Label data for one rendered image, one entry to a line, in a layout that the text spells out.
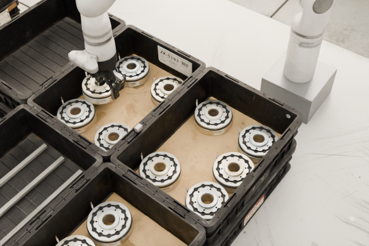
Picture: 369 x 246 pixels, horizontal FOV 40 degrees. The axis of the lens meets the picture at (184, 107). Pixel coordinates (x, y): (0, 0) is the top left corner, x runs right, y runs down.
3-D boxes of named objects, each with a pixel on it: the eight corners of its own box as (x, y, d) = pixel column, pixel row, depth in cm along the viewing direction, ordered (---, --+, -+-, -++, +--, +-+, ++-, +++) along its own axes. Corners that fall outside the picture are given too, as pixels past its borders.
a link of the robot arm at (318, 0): (344, -15, 125) (330, 38, 138) (325, -35, 131) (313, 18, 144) (310, -7, 123) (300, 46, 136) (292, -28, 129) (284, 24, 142)
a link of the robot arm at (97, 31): (81, 24, 127) (85, 47, 121) (70, -28, 115) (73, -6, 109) (109, 20, 128) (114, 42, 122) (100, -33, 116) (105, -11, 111)
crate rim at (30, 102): (129, 28, 152) (128, 22, 150) (208, 70, 139) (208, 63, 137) (26, 107, 132) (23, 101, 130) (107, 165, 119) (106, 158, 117)
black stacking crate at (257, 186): (208, 94, 146) (208, 66, 138) (298, 144, 133) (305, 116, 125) (114, 186, 126) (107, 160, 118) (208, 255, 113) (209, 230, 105)
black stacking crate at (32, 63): (67, 17, 172) (61, -11, 163) (132, 52, 159) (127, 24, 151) (-29, 83, 152) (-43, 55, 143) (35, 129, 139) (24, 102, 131)
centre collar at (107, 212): (108, 207, 116) (108, 205, 116) (124, 219, 114) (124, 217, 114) (93, 222, 114) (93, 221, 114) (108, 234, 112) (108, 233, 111)
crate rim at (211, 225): (208, 70, 139) (208, 64, 137) (304, 120, 126) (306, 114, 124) (107, 165, 119) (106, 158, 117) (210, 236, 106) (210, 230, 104)
